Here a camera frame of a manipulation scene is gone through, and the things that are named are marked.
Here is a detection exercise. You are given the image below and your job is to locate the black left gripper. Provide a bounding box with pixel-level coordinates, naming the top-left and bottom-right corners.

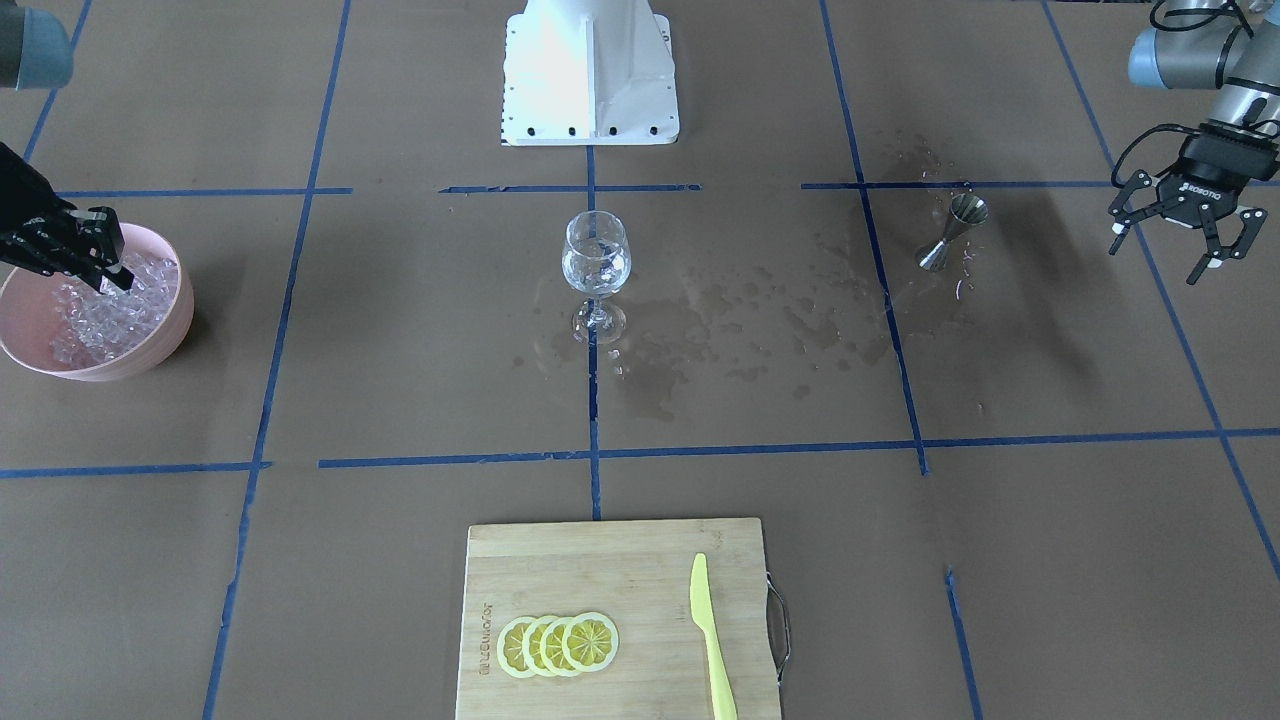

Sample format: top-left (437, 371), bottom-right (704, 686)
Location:
top-left (1108, 123), bottom-right (1277, 286)

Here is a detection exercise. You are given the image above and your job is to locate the clear wine glass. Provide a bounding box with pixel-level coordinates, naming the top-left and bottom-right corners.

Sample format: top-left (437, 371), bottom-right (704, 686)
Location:
top-left (561, 210), bottom-right (632, 345)

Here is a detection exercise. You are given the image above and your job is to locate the clear ice cube pile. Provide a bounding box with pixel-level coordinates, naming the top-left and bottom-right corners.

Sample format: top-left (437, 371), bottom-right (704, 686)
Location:
top-left (50, 251), bottom-right (180, 369)

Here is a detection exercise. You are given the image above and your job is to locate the bamboo cutting board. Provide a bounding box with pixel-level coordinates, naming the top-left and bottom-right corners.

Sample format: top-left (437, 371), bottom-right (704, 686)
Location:
top-left (454, 518), bottom-right (782, 719)

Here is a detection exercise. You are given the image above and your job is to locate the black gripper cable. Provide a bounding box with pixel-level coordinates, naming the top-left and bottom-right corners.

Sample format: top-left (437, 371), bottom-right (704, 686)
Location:
top-left (1110, 122), bottom-right (1206, 191)

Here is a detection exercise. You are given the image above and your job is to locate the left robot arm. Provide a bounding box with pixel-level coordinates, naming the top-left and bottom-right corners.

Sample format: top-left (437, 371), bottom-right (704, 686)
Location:
top-left (1108, 1), bottom-right (1279, 284)

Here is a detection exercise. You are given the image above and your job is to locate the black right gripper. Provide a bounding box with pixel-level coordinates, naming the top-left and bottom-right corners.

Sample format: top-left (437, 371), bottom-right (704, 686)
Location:
top-left (1, 143), bottom-right (134, 293)

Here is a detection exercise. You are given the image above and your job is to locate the steel double jigger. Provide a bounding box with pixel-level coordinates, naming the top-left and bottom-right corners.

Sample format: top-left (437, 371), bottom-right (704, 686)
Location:
top-left (916, 193), bottom-right (989, 272)

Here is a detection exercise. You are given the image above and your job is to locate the yellow plastic knife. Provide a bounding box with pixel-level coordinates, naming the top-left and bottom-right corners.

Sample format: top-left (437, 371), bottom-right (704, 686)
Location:
top-left (687, 552), bottom-right (739, 719)

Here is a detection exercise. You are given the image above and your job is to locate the lemon slice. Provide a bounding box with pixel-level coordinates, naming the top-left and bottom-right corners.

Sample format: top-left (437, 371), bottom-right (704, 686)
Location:
top-left (498, 616), bottom-right (538, 679)
top-left (521, 615), bottom-right (561, 676)
top-left (561, 611), bottom-right (620, 673)
top-left (539, 618), bottom-right (580, 676)

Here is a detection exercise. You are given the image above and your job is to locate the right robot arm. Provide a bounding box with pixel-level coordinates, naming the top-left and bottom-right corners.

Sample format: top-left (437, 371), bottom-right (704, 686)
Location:
top-left (1, 1), bottom-right (134, 293)

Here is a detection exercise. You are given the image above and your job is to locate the pink plastic bowl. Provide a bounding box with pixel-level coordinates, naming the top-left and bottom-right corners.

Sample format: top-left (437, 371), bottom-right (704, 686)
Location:
top-left (1, 223), bottom-right (195, 382)

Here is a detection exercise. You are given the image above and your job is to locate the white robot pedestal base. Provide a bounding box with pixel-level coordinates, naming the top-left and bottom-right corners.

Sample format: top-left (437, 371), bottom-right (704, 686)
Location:
top-left (500, 1), bottom-right (681, 147)

